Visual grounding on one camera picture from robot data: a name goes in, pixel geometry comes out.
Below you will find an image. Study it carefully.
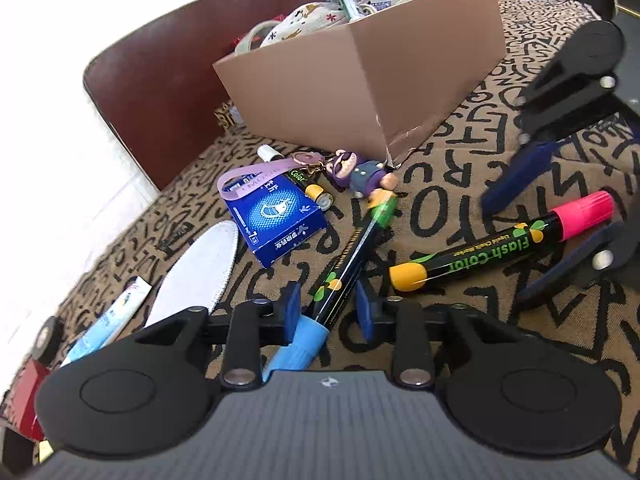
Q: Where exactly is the white printed cloth pouch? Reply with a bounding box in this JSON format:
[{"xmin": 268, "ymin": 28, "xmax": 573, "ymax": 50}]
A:
[{"xmin": 260, "ymin": 2, "xmax": 351, "ymax": 48}]

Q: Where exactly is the brown black patterned tablecloth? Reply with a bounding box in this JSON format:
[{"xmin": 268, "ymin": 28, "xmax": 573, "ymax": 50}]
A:
[{"xmin": 0, "ymin": 0, "xmax": 640, "ymax": 480}]

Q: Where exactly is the brown cardboard box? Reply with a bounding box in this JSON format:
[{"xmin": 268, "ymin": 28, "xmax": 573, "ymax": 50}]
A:
[{"xmin": 212, "ymin": 0, "xmax": 508, "ymax": 168}]

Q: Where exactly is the glossy red box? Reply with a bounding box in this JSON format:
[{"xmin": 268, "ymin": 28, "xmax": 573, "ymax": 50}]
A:
[{"xmin": 0, "ymin": 357, "xmax": 53, "ymax": 443}]

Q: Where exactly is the purple figure keychain with strap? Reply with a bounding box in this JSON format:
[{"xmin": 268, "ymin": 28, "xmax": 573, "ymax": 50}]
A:
[{"xmin": 217, "ymin": 149, "xmax": 397, "ymax": 200}]

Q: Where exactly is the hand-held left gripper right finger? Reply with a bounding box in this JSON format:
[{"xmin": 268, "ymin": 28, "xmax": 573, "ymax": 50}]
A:
[{"xmin": 353, "ymin": 280, "xmax": 523, "ymax": 390}]

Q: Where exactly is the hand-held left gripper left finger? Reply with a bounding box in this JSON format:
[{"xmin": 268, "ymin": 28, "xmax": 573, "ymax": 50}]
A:
[{"xmin": 131, "ymin": 281, "xmax": 303, "ymax": 390}]

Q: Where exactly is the black marker with yellow cap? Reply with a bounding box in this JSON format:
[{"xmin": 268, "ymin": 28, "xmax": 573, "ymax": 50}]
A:
[{"xmin": 287, "ymin": 169, "xmax": 335, "ymax": 211}]

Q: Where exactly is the black marker with pink cap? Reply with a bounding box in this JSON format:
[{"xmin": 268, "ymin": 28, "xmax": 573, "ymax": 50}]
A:
[{"xmin": 389, "ymin": 190, "xmax": 617, "ymax": 293}]

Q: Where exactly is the black tape roll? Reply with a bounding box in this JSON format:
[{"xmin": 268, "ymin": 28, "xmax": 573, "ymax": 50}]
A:
[{"xmin": 32, "ymin": 316, "xmax": 66, "ymax": 365}]

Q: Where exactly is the white shoe insole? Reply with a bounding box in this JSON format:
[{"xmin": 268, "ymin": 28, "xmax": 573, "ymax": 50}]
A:
[{"xmin": 142, "ymin": 220, "xmax": 240, "ymax": 331}]

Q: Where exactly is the blue medicine box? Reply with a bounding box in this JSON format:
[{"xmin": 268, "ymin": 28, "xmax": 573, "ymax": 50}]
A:
[{"xmin": 220, "ymin": 175, "xmax": 328, "ymax": 268}]

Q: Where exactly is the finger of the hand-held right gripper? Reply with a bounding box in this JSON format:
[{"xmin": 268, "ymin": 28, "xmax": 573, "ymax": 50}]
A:
[
  {"xmin": 514, "ymin": 216, "xmax": 640, "ymax": 309},
  {"xmin": 481, "ymin": 61, "xmax": 633, "ymax": 217}
]

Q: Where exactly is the blue white toothpaste tube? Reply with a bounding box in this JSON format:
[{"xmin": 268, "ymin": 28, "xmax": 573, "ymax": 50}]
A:
[{"xmin": 60, "ymin": 280, "xmax": 153, "ymax": 368}]

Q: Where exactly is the black marker with blue cap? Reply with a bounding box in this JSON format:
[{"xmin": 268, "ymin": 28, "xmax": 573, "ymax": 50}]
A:
[{"xmin": 262, "ymin": 191, "xmax": 399, "ymax": 378}]

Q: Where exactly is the white metal tube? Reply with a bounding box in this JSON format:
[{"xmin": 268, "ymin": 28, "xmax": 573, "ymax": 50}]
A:
[{"xmin": 340, "ymin": 0, "xmax": 373, "ymax": 23}]

